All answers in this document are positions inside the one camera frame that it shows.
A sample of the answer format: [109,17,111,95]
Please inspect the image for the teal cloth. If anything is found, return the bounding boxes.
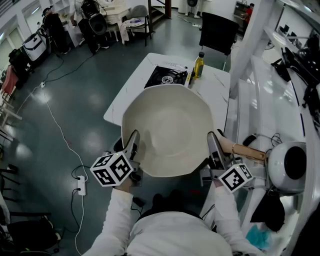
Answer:
[245,224,273,251]

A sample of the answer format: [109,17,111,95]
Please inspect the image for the black induction cooktop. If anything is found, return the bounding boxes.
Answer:
[143,65,193,90]

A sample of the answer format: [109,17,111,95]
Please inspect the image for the black folding chair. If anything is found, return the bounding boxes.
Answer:
[0,211,63,254]

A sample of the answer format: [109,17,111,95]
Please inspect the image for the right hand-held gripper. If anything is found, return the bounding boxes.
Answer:
[199,128,254,194]

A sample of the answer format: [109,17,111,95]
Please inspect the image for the white round robot head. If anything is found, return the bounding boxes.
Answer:
[268,141,308,195]

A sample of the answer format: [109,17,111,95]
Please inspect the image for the person's right forearm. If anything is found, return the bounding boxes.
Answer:
[213,180,266,256]

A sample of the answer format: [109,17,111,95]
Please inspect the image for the black cloth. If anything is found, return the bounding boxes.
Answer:
[250,193,286,233]

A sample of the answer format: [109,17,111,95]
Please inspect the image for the black floor cable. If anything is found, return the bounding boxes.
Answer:
[44,53,95,84]

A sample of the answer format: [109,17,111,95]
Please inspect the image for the white metal shelf frame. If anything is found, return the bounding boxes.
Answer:
[228,0,320,256]

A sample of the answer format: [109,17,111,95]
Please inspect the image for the black gear on shelf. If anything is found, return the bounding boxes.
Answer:
[270,33,320,121]

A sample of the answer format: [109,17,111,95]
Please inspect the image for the white wheeled cart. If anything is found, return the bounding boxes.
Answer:
[21,33,51,63]

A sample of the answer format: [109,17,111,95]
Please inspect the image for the large white wok pan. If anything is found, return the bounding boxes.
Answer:
[120,84,267,178]

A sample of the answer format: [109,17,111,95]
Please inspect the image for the black office chair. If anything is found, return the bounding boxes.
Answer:
[198,11,241,72]

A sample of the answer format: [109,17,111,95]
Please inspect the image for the person's white shirt torso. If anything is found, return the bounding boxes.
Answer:
[126,210,234,256]

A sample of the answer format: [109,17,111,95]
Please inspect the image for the long white floor cable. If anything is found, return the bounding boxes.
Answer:
[41,84,85,177]

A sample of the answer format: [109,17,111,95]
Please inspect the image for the yellow oil bottle black cap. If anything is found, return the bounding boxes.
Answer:
[193,51,206,79]

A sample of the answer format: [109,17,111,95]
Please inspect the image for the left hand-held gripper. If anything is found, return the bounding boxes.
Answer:
[89,129,144,188]

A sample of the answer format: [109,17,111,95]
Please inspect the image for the chair draped with clothes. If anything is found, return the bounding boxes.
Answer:
[119,5,154,47]

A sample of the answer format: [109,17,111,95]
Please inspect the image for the person's left forearm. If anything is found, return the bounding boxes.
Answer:
[82,177,135,256]

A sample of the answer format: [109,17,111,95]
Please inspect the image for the white dressing table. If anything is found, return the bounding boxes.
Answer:
[99,0,134,39]

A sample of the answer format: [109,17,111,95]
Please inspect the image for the red cloth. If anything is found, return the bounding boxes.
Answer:
[0,65,20,95]

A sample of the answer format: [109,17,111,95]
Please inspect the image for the person's black trousers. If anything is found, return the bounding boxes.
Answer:
[136,189,202,221]

